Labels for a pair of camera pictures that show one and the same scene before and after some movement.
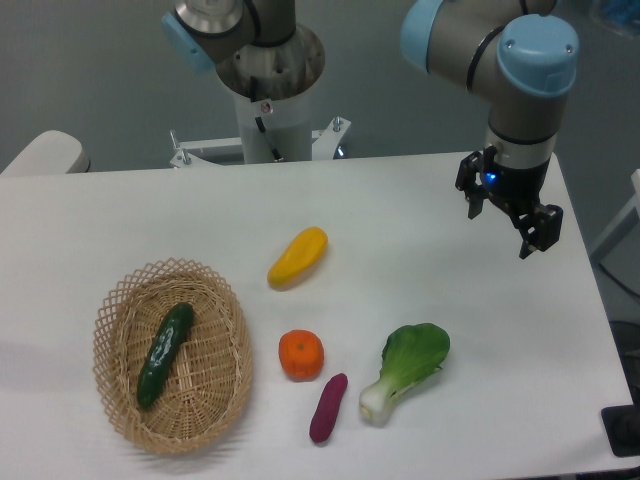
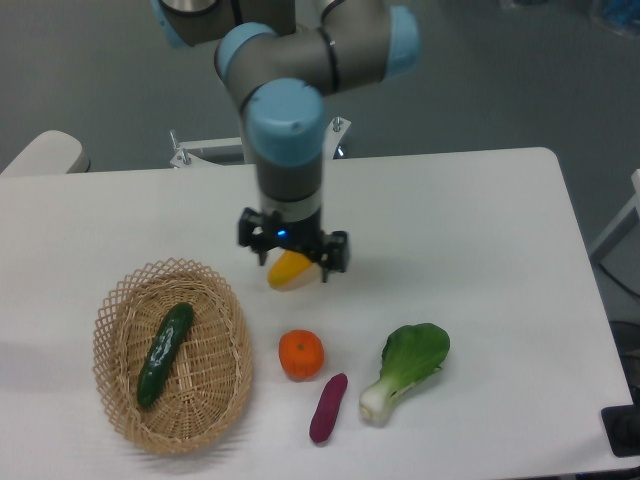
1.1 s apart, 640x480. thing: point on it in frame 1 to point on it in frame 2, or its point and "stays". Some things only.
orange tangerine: x=301 y=354 stays
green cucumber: x=171 y=336 stays
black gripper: x=520 y=187 to x=258 y=230
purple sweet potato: x=328 y=407 stays
